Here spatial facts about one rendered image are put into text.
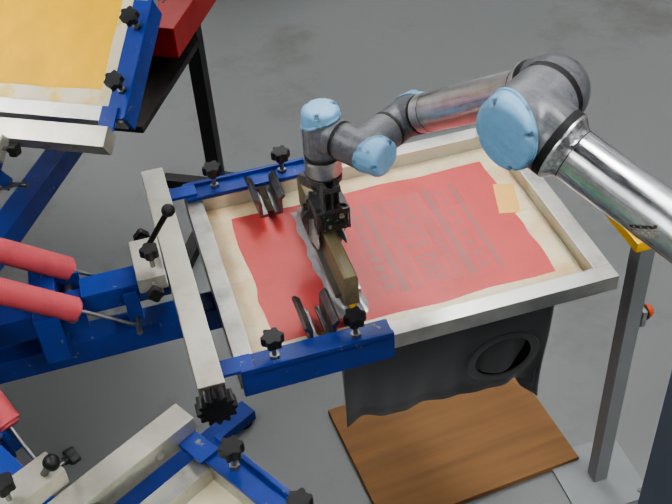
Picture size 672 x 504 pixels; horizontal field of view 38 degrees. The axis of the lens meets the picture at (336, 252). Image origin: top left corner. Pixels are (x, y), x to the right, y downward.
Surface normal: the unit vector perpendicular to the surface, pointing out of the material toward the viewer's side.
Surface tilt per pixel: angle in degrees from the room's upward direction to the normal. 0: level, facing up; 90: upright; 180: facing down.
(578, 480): 0
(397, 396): 94
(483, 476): 0
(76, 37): 32
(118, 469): 0
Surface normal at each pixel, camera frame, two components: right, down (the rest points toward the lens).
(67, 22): -0.17, -0.29
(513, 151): -0.73, 0.45
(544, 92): 0.21, -0.57
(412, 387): 0.40, 0.67
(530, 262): -0.06, -0.74
